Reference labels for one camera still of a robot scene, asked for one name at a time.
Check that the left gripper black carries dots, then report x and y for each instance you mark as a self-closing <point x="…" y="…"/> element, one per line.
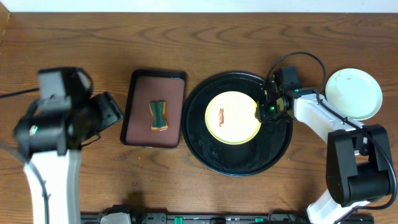
<point x="106" y="109"/>

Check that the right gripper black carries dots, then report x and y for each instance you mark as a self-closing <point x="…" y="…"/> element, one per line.
<point x="262" y="104"/>

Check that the yellow plate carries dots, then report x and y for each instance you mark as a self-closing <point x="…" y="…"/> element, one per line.
<point x="230" y="117"/>

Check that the green orange sponge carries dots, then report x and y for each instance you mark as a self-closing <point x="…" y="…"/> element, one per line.
<point x="158" y="110"/>

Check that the light green plate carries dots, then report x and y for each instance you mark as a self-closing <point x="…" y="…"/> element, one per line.
<point x="355" y="93"/>

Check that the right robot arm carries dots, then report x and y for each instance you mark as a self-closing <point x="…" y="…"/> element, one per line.
<point x="359" y="170"/>

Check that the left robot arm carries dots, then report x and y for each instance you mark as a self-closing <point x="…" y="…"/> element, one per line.
<point x="52" y="134"/>

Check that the round black tray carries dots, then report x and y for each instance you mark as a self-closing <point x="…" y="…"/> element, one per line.
<point x="250" y="158"/>

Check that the rectangular black brown tray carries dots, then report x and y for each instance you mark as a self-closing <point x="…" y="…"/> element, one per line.
<point x="148" y="86"/>

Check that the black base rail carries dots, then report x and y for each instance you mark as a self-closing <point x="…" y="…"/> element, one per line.
<point x="163" y="218"/>

